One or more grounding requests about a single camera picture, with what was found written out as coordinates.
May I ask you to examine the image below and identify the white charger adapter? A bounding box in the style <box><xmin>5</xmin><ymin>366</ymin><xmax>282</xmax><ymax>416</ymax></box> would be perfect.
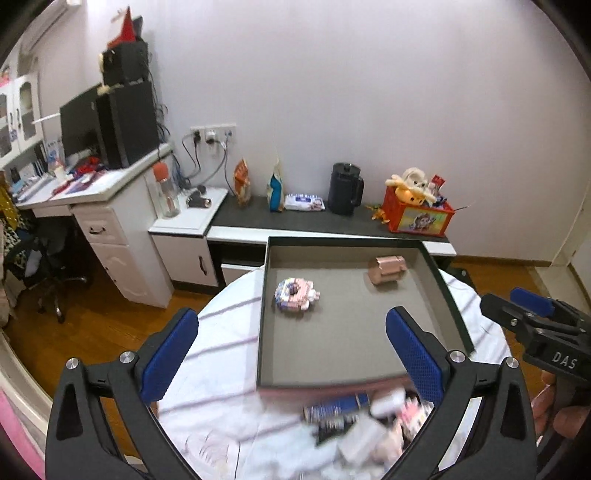
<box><xmin>338</xmin><ymin>416</ymin><xmax>388</xmax><ymax>465</ymax></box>

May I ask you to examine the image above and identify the pink brick-built toy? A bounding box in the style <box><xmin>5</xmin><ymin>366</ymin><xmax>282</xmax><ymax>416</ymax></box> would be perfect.
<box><xmin>273</xmin><ymin>277</ymin><xmax>321</xmax><ymax>313</ymax></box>

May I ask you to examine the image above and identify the right hand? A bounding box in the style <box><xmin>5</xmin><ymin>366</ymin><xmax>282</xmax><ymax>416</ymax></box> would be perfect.
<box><xmin>530</xmin><ymin>370</ymin><xmax>578</xmax><ymax>441</ymax></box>

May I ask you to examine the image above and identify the pink doll figurine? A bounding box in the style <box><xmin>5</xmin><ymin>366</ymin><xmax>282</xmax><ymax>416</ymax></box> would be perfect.
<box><xmin>372</xmin><ymin>397</ymin><xmax>434</xmax><ymax>466</ymax></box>

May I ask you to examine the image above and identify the orange toy box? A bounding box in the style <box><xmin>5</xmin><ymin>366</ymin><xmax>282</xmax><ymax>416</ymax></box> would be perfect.
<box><xmin>382</xmin><ymin>187</ymin><xmax>455</xmax><ymax>237</ymax></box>

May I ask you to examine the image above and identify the blue rectangular lighter box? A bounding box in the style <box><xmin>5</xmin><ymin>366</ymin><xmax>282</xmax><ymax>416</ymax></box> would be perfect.
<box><xmin>303</xmin><ymin>393</ymin><xmax>370</xmax><ymax>423</ymax></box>

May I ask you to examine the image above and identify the white plush toy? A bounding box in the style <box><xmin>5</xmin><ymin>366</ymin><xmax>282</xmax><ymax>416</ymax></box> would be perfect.
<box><xmin>385</xmin><ymin>167</ymin><xmax>437</xmax><ymax>206</ymax></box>

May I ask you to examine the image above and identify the black office chair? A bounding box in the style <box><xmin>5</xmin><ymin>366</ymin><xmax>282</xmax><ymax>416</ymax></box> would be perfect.
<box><xmin>3</xmin><ymin>217</ymin><xmax>92</xmax><ymax>324</ymax></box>

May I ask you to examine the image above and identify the pink tray box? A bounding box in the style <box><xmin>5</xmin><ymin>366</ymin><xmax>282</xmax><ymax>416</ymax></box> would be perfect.
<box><xmin>256</xmin><ymin>237</ymin><xmax>475</xmax><ymax>399</ymax></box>

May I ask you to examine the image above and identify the black kettle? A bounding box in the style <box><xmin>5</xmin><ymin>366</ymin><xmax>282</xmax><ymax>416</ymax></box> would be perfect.
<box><xmin>328</xmin><ymin>163</ymin><xmax>365</xmax><ymax>216</ymax></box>

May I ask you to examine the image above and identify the white side cabinet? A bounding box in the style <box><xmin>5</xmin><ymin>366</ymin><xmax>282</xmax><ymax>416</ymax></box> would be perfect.
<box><xmin>148</xmin><ymin>187</ymin><xmax>228</xmax><ymax>287</ymax></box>

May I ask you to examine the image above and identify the white desk with drawers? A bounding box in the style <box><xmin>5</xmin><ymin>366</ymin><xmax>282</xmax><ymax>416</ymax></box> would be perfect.
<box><xmin>17</xmin><ymin>143</ymin><xmax>173</xmax><ymax>308</ymax></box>

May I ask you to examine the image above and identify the water bottle orange cap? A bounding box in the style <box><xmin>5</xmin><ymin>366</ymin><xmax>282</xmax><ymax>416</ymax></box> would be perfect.
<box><xmin>152</xmin><ymin>161</ymin><xmax>180</xmax><ymax>218</ymax></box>

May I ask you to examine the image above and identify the wet wipes pack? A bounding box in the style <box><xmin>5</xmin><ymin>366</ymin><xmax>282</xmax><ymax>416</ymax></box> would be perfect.
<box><xmin>283</xmin><ymin>193</ymin><xmax>325</xmax><ymax>212</ymax></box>

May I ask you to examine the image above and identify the black hair dryer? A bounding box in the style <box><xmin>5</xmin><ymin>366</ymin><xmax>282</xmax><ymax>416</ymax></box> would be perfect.
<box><xmin>185</xmin><ymin>190</ymin><xmax>211</xmax><ymax>209</ymax></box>

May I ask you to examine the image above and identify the low black-top bench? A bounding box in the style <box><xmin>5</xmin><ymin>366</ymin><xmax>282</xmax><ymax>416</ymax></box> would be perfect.
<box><xmin>205</xmin><ymin>197</ymin><xmax>457</xmax><ymax>287</ymax></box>

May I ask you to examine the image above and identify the blue white bag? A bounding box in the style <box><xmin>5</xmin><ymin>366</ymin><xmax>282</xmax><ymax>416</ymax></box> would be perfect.
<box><xmin>266</xmin><ymin>160</ymin><xmax>284</xmax><ymax>212</ymax></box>

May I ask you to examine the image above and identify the orange snack bag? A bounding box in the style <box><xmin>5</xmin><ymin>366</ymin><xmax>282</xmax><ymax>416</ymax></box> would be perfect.
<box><xmin>233</xmin><ymin>159</ymin><xmax>252</xmax><ymax>206</ymax></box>

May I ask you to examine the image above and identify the white glass-door cabinet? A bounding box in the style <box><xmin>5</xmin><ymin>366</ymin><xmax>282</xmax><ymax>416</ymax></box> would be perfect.
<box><xmin>0</xmin><ymin>73</ymin><xmax>44</xmax><ymax>168</ymax></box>

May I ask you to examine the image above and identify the black computer monitor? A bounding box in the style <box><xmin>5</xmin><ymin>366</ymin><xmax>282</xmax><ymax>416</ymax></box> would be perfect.
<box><xmin>60</xmin><ymin>84</ymin><xmax>99</xmax><ymax>158</ymax></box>

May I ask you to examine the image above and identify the black computer tower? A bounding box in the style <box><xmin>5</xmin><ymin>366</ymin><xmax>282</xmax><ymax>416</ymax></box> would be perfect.
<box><xmin>94</xmin><ymin>81</ymin><xmax>160</xmax><ymax>170</ymax></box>

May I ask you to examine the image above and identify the black speaker box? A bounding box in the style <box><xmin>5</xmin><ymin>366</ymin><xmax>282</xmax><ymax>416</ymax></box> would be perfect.
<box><xmin>99</xmin><ymin>41</ymin><xmax>149</xmax><ymax>86</ymax></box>

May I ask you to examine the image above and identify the air conditioner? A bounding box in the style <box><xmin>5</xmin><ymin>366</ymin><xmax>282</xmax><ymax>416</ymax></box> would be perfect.
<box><xmin>20</xmin><ymin>0</ymin><xmax>83</xmax><ymax>55</ymax></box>

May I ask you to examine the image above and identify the wall power outlet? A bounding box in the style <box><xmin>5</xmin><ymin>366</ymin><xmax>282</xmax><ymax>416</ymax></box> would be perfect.
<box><xmin>189</xmin><ymin>123</ymin><xmax>238</xmax><ymax>144</ymax></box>

